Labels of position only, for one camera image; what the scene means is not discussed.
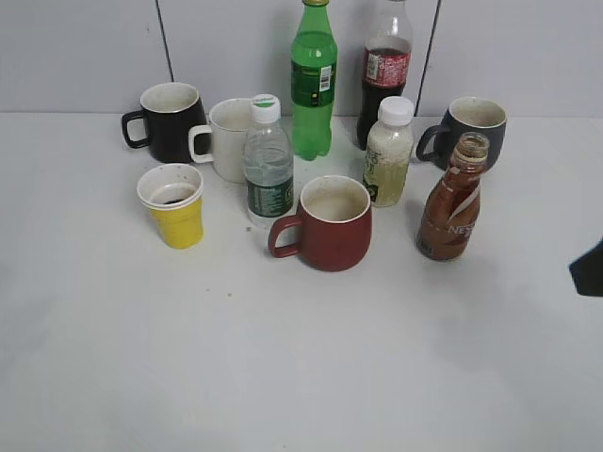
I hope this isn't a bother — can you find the white ceramic mug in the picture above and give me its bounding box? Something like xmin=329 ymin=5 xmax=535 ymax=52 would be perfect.
xmin=187 ymin=98 xmax=253 ymax=184

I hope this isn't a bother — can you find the cola bottle red label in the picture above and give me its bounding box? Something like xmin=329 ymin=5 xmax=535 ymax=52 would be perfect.
xmin=356 ymin=1 xmax=414 ymax=151

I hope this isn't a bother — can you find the white cap juice bottle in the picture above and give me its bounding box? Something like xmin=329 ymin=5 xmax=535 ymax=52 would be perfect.
xmin=363 ymin=96 xmax=415 ymax=207

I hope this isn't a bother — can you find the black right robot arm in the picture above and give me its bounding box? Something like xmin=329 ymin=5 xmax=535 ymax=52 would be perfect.
xmin=569 ymin=240 xmax=603 ymax=298

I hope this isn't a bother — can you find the red ceramic mug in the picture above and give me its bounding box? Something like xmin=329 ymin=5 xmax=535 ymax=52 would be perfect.
xmin=268 ymin=175 xmax=372 ymax=272

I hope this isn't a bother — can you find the black ceramic mug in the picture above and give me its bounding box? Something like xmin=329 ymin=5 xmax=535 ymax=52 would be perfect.
xmin=121 ymin=82 xmax=207 ymax=163

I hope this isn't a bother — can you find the clear water bottle green label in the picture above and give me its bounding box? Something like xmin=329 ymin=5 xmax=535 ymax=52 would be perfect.
xmin=243 ymin=93 xmax=294 ymax=230

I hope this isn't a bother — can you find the brown Nescafe coffee bottle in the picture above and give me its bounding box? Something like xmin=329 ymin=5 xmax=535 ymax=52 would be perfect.
xmin=416 ymin=132 xmax=490 ymax=261

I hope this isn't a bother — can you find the dark blue ceramic mug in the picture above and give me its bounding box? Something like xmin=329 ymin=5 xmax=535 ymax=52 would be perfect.
xmin=416 ymin=96 xmax=507 ymax=170

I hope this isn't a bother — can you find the green soda bottle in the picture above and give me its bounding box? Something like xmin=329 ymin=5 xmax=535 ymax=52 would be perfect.
xmin=290 ymin=1 xmax=338 ymax=161

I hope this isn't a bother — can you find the yellow paper cup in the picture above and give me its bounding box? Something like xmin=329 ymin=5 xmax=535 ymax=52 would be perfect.
xmin=137 ymin=163 xmax=204 ymax=250

